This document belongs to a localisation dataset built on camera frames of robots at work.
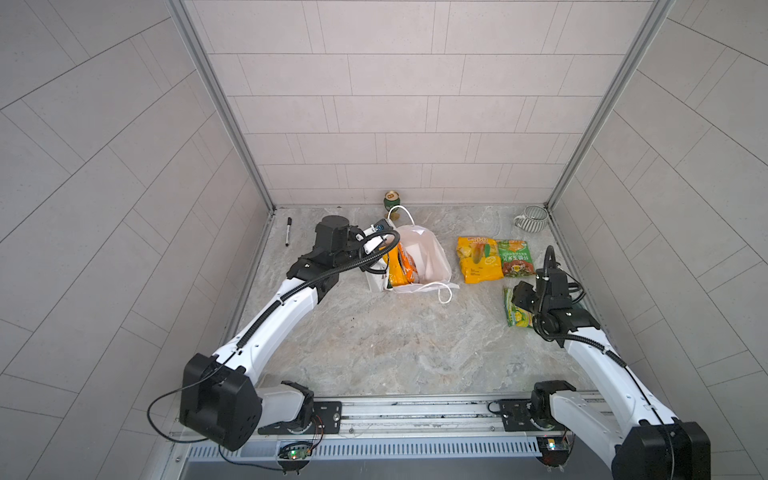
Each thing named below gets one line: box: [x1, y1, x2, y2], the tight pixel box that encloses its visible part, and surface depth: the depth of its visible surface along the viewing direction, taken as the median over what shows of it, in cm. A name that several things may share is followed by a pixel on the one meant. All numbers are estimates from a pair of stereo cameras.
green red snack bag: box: [498, 239, 535, 278], surface depth 101 cm
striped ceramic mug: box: [514, 205, 549, 233], surface depth 107 cm
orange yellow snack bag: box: [382, 242, 418, 289], surface depth 84 cm
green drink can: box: [384, 190, 401, 213], surface depth 108 cm
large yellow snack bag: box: [456, 236, 504, 284], surface depth 98 cm
